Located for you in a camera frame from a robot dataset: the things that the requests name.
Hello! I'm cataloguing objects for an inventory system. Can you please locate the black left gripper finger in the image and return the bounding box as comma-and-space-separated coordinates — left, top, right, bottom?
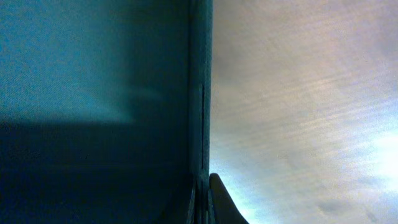
209, 173, 249, 224

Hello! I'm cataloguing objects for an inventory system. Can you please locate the dark green gift box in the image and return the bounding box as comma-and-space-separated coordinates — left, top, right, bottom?
1, 0, 213, 223

